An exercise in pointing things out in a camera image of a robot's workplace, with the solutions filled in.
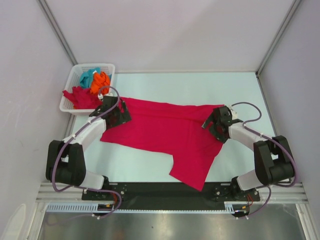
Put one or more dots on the right aluminium frame post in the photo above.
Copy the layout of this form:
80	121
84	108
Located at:
278	36

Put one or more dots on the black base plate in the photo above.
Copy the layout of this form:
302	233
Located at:
177	196

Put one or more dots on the orange t shirt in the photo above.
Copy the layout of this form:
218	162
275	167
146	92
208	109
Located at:
100	80

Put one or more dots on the slotted cable duct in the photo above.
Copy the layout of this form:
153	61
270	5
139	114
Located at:
100	208

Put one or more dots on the white plastic laundry basket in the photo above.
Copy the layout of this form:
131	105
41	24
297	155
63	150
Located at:
73	80

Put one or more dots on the teal t shirt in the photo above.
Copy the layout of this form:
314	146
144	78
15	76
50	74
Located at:
87	77

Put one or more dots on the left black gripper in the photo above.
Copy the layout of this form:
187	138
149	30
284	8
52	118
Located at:
124	117

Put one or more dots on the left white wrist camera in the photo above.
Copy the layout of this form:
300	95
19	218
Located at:
101	96

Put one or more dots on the aluminium frame post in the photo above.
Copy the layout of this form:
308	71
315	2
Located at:
53	23
278	36

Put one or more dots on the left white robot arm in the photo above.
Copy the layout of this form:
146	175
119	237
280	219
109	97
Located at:
66	158

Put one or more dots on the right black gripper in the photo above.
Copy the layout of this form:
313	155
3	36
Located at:
221	137

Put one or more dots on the red t shirt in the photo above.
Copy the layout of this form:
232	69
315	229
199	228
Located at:
82	98
171	129

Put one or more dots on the left aluminium frame post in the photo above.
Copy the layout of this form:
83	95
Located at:
53	23

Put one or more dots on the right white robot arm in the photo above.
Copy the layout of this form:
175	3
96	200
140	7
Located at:
273	160

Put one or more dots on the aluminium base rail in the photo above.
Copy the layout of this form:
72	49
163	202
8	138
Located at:
279	195

